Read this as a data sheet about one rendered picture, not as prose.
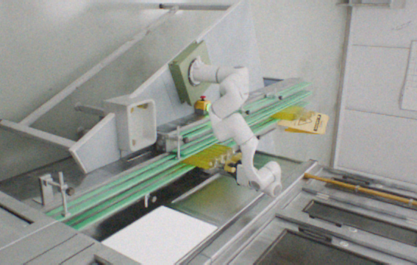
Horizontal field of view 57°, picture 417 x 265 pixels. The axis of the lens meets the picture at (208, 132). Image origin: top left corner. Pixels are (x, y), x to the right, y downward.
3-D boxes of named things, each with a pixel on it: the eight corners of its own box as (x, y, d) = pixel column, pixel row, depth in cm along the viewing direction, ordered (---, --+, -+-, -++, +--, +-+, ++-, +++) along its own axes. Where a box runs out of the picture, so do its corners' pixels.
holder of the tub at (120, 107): (118, 159, 181) (130, 163, 177) (114, 102, 173) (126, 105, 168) (143, 148, 195) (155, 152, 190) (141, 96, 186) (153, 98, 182)
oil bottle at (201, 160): (179, 161, 200) (212, 171, 188) (179, 152, 198) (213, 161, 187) (186, 158, 204) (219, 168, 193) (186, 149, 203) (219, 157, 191)
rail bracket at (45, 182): (32, 204, 144) (69, 222, 132) (26, 163, 139) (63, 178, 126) (44, 199, 148) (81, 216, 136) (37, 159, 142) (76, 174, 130)
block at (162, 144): (155, 150, 192) (165, 153, 188) (154, 132, 189) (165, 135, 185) (159, 148, 195) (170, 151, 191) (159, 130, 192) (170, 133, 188)
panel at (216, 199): (87, 255, 145) (153, 292, 127) (86, 249, 144) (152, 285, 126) (218, 174, 215) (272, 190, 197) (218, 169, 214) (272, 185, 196)
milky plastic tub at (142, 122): (118, 149, 179) (131, 152, 175) (114, 102, 172) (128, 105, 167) (144, 138, 193) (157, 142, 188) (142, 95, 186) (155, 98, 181)
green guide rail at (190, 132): (171, 138, 190) (184, 141, 185) (170, 136, 189) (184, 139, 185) (304, 82, 326) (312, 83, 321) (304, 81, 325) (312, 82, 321)
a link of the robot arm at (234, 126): (261, 127, 171) (235, 143, 178) (234, 87, 170) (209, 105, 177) (251, 138, 156) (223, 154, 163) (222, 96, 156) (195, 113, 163)
